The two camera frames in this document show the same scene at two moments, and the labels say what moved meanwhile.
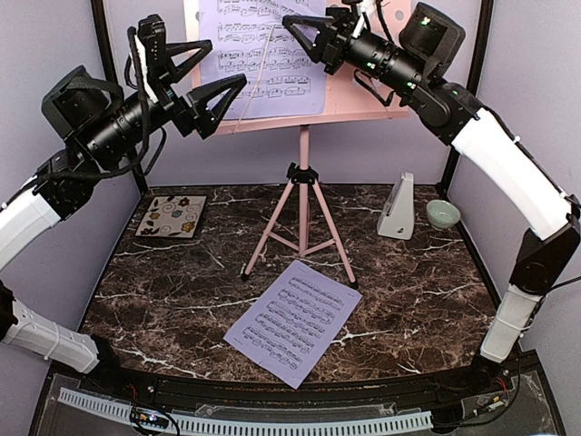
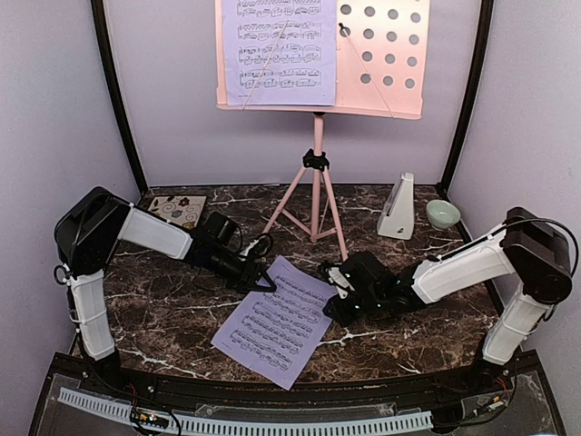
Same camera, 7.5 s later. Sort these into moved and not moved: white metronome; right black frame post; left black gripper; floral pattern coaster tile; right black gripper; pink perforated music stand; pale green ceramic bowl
Moved: left black gripper; pink perforated music stand; right black gripper
Not moved: pale green ceramic bowl; floral pattern coaster tile; right black frame post; white metronome
